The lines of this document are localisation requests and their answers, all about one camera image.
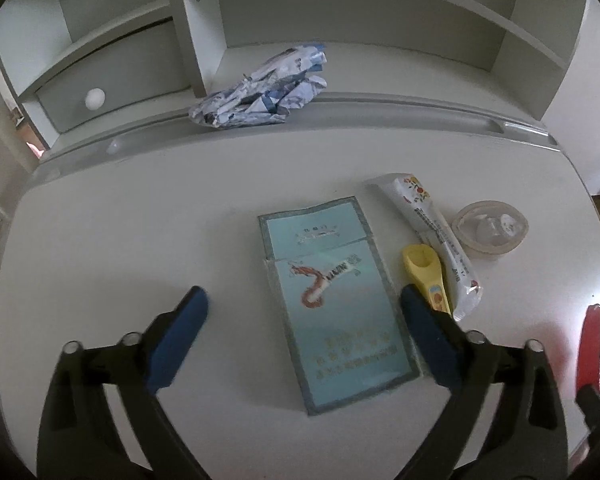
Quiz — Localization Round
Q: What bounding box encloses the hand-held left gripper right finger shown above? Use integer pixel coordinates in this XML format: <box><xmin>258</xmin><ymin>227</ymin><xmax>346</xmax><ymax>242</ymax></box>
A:
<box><xmin>399</xmin><ymin>283</ymin><xmax>569</xmax><ymax>480</ymax></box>

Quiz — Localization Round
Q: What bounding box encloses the grey drawer with white knob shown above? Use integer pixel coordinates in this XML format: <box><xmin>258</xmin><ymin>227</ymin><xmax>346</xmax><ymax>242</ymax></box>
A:
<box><xmin>34</xmin><ymin>22</ymin><xmax>197</xmax><ymax>134</ymax></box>

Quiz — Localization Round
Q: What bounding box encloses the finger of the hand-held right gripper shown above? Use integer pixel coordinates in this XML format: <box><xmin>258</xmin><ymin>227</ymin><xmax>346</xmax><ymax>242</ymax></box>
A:
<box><xmin>575</xmin><ymin>384</ymin><xmax>600</xmax><ymax>442</ymax></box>

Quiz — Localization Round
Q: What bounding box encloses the grey desk shelf unit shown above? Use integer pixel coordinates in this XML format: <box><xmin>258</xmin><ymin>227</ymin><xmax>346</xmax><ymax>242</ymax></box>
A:
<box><xmin>0</xmin><ymin>0</ymin><xmax>600</xmax><ymax>162</ymax></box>

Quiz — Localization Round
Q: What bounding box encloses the teal cigarette pack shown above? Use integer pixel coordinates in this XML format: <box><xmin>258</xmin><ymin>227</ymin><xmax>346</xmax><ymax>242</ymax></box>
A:
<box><xmin>257</xmin><ymin>194</ymin><xmax>424</xmax><ymax>417</ymax></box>

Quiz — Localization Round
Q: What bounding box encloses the yellow plastic spoon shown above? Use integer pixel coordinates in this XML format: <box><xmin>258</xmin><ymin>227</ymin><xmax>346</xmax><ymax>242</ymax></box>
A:
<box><xmin>401</xmin><ymin>243</ymin><xmax>454</xmax><ymax>317</ymax></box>

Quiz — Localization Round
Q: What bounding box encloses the red plastic lid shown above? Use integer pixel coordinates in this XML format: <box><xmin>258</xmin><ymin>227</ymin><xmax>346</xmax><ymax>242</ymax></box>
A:
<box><xmin>574</xmin><ymin>303</ymin><xmax>600</xmax><ymax>397</ymax></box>

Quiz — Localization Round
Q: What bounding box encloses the clear plastic cup lid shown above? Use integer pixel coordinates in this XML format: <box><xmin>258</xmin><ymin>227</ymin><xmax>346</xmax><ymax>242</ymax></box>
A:
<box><xmin>450</xmin><ymin>199</ymin><xmax>530</xmax><ymax>256</ymax></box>

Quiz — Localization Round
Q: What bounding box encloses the crumpled blue white wrapper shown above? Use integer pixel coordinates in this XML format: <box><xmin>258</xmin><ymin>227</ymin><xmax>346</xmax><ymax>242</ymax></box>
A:
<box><xmin>188</xmin><ymin>43</ymin><xmax>329</xmax><ymax>130</ymax></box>

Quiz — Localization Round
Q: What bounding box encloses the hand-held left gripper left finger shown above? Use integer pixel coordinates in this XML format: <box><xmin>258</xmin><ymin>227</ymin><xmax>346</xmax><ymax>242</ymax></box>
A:
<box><xmin>36</xmin><ymin>285</ymin><xmax>211</xmax><ymax>480</ymax></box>

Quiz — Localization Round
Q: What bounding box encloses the white tube sachet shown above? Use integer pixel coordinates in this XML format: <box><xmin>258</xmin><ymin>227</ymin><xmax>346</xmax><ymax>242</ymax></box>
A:
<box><xmin>364</xmin><ymin>172</ymin><xmax>485</xmax><ymax>322</ymax></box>

